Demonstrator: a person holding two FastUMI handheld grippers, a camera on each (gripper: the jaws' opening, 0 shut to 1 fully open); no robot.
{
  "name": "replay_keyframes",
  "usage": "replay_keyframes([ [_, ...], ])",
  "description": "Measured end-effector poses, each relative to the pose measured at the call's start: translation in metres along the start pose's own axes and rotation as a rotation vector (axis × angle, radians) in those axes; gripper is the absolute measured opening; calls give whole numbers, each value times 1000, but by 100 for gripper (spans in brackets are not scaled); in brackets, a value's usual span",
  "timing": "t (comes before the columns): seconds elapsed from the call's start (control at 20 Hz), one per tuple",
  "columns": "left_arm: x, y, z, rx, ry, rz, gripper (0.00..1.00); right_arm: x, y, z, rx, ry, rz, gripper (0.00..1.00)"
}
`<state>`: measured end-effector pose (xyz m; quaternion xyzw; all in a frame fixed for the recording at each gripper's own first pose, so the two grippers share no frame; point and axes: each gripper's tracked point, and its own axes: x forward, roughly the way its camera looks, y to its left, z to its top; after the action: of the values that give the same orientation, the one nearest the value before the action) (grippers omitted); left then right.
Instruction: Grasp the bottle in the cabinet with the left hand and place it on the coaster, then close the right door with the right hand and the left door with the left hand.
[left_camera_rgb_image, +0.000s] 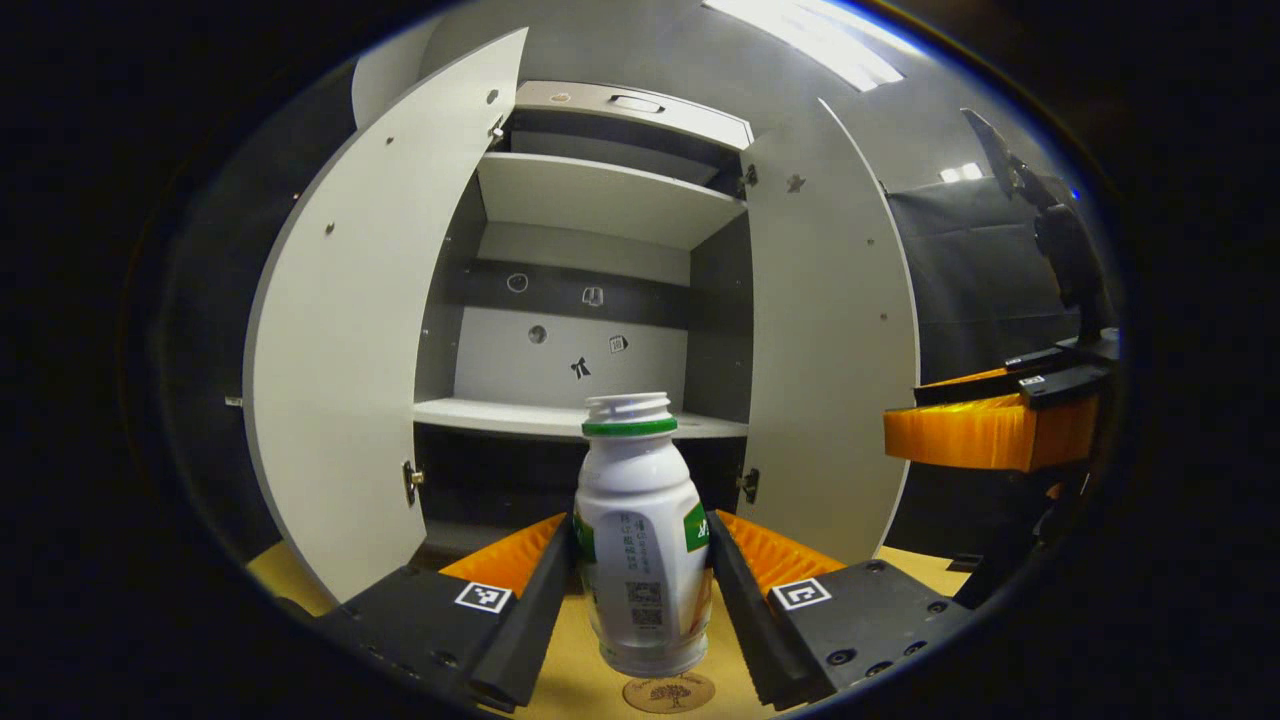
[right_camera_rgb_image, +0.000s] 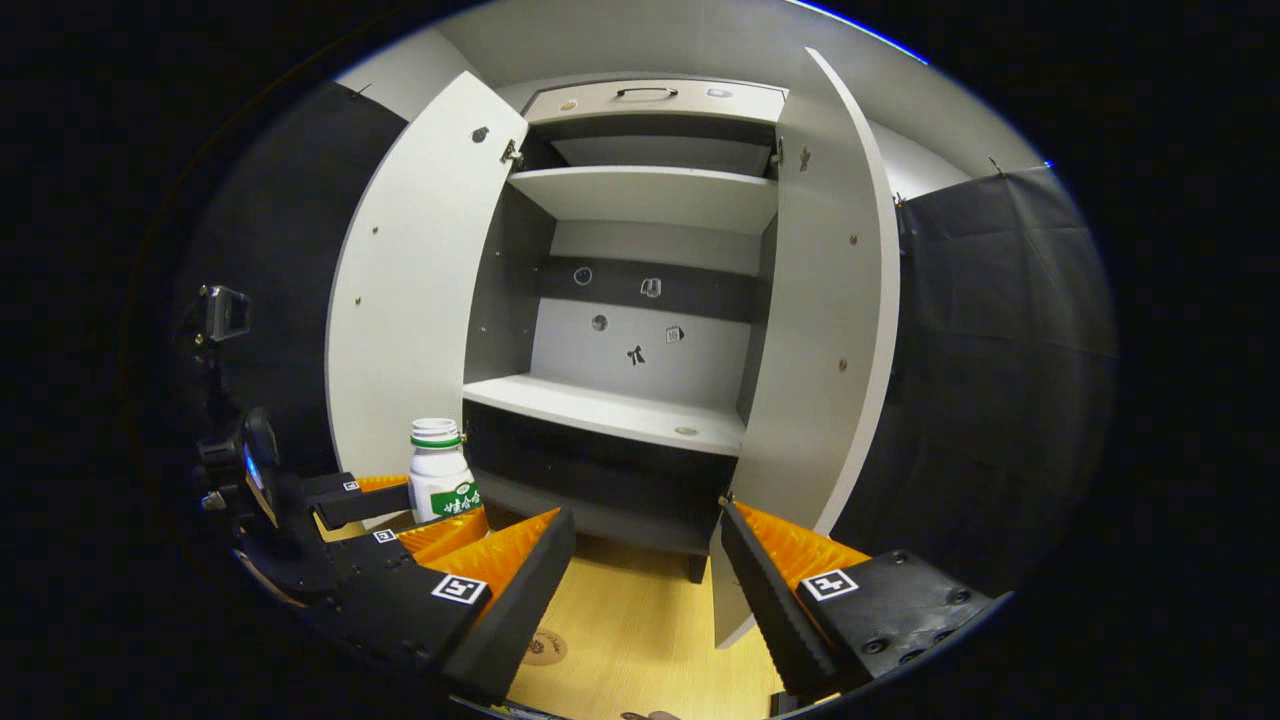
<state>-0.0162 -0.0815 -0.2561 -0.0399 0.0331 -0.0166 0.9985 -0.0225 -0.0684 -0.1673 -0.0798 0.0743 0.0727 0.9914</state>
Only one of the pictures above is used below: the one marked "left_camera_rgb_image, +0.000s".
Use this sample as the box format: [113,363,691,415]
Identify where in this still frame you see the white cabinet shelf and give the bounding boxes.
[413,397,750,442]
[476,152,749,251]

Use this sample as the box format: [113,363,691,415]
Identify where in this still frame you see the white cabinet drawer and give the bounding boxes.
[514,80,755,151]

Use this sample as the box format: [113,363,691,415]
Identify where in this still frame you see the white cabinet door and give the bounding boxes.
[740,98,920,567]
[243,28,529,604]

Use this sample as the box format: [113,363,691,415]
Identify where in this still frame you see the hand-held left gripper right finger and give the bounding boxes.
[706,510,973,711]

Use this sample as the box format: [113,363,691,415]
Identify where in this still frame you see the white bottle with green band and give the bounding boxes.
[574,392,717,679]

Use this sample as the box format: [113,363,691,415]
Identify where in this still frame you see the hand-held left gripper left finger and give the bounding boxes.
[318,513,576,714]

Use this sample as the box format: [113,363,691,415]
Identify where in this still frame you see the round wooden coaster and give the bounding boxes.
[622,670,718,715]

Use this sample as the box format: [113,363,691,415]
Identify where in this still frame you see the white and grey cabinet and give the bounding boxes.
[410,80,763,573]

